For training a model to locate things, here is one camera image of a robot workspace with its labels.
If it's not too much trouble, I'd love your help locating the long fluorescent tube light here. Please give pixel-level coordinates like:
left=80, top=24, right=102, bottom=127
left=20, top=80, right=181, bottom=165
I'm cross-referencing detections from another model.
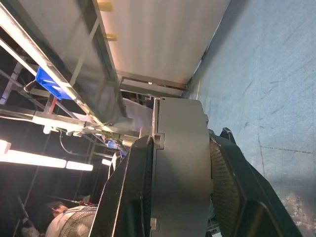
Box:
left=0, top=140, right=67, bottom=169

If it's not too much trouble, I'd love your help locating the blue plastic storage bin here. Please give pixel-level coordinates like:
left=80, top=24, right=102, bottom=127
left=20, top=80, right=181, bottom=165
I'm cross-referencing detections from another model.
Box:
left=36, top=66, right=72, bottom=101

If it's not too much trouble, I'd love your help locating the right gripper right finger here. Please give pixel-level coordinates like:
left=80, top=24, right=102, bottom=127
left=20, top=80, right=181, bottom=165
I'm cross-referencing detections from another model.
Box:
left=209, top=127, right=305, bottom=237

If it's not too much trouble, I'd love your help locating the person with dark hair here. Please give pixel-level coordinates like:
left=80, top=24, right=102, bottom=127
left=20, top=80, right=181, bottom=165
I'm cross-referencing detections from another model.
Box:
left=46, top=201, right=69, bottom=218

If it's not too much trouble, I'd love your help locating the aluminium frame rack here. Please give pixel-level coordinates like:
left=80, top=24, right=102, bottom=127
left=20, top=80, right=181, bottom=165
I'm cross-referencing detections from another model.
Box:
left=0, top=0, right=188, bottom=149

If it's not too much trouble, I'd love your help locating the white backdrop sheet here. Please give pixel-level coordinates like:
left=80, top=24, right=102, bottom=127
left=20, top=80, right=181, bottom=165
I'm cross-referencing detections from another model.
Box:
left=17, top=0, right=232, bottom=124

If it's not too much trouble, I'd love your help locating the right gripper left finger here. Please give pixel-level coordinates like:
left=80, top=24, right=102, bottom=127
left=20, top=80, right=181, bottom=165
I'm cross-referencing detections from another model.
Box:
left=88, top=135, right=154, bottom=237

